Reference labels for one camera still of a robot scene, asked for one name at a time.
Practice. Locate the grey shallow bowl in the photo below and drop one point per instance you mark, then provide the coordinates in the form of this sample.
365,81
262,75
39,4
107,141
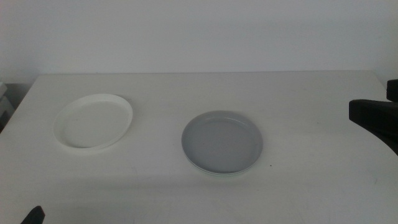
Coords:
222,143

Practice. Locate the white shallow bowl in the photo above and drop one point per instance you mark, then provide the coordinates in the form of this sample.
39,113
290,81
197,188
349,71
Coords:
93,124

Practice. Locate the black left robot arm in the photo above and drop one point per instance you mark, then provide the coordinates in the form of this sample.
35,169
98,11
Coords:
34,217

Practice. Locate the pale green shallow bowl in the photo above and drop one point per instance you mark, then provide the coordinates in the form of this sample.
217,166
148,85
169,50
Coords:
224,175

